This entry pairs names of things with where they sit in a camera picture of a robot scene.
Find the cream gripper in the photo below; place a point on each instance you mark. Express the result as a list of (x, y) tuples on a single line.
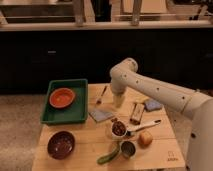
[(118, 100)]

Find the green cucumber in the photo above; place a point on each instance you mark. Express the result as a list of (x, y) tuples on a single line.
[(107, 158)]

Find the purple bowl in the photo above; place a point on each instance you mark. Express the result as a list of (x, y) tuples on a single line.
[(61, 145)]

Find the brown chocolate bar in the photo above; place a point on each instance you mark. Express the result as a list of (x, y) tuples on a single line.
[(137, 114)]

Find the white cup with brown contents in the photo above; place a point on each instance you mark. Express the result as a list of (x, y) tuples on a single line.
[(118, 130)]

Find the small metal cup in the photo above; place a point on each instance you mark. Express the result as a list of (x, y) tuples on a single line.
[(128, 149)]

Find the green plastic tray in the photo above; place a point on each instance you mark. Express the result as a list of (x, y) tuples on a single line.
[(75, 113)]

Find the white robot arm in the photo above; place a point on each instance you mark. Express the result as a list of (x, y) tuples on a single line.
[(191, 103)]

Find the blue-grey towel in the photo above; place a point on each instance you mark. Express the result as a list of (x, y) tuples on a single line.
[(99, 115)]

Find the wooden table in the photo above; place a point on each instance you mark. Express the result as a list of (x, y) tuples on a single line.
[(93, 140)]

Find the yellow orange fruit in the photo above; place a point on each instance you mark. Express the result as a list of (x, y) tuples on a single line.
[(145, 138)]

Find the orange bowl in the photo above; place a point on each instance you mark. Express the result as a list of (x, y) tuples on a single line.
[(62, 97)]

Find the white handled ladle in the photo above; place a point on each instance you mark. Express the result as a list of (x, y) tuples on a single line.
[(133, 129)]

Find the blue sponge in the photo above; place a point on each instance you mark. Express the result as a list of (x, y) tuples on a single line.
[(152, 105)]

